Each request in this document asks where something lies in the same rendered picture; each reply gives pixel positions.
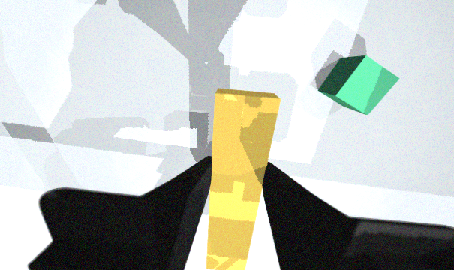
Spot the green block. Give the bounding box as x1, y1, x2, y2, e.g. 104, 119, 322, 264
317, 55, 400, 115

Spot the yellow bar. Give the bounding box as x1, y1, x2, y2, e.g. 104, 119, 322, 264
206, 88, 281, 270

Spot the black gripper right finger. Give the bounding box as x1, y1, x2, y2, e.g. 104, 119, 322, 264
262, 162, 454, 270

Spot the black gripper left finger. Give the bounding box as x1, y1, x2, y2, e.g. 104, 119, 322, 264
38, 156, 212, 270

